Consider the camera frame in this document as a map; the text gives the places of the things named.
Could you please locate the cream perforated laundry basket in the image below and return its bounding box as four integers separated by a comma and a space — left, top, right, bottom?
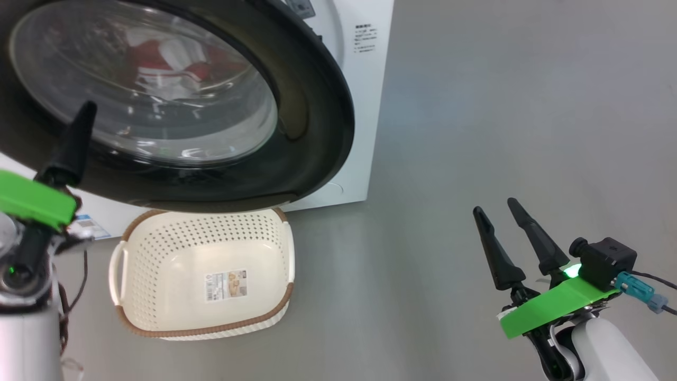
108, 207, 296, 341

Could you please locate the paper basket label sticker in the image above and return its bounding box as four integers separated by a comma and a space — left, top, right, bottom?
205, 269, 248, 302

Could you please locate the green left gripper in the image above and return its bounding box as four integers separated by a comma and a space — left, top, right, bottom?
0, 101, 98, 310

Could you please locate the grey warning sticker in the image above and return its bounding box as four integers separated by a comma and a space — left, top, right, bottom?
286, 0, 316, 19

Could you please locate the blue energy label sticker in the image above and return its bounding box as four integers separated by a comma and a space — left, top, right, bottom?
66, 213, 112, 240

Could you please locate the white front-load washing machine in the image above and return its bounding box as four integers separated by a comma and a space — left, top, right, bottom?
0, 0, 395, 241

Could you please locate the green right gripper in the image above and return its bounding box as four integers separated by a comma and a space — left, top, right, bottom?
472, 198, 619, 379

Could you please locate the black rimmed glass washer door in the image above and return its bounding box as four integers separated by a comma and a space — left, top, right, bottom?
0, 0, 355, 213

